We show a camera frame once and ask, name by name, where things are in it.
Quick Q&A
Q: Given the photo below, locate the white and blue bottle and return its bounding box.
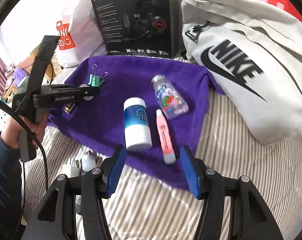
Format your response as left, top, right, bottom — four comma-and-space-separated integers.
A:
123, 97, 153, 152

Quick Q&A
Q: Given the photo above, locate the purple towel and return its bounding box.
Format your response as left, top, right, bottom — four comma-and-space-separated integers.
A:
47, 56, 225, 192

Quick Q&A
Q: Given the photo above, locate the person's left forearm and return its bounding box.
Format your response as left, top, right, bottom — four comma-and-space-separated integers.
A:
0, 131, 25, 230

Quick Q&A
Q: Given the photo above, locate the green binder clip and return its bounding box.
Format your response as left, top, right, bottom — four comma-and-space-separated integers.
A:
88, 64, 109, 87

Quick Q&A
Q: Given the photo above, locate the white plastic shopping bag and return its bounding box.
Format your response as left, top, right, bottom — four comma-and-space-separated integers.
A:
6, 0, 109, 68

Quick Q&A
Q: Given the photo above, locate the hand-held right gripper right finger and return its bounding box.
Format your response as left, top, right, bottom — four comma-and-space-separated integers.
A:
180, 145, 284, 240

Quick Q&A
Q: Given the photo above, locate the clear bottle with fruit print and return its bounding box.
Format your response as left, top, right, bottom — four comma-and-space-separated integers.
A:
151, 74, 189, 120

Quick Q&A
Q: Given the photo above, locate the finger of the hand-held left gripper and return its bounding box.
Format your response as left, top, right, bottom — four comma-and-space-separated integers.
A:
41, 84, 101, 96
49, 94, 94, 106

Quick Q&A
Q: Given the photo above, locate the person's left hand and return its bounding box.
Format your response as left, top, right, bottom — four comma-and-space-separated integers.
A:
1, 110, 50, 150

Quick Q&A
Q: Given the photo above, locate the pink highlighter pen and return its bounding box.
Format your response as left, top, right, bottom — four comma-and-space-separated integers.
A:
155, 109, 177, 165

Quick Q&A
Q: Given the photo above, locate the grey sling bag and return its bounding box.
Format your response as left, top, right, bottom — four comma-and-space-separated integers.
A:
180, 0, 302, 145

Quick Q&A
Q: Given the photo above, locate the black headphone box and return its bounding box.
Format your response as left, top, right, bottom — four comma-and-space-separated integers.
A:
89, 0, 173, 57

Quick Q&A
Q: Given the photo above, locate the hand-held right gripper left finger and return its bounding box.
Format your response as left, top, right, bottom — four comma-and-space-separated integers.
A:
22, 144, 127, 240

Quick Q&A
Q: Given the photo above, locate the white cube charger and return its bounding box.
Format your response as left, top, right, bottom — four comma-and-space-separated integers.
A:
62, 160, 84, 178

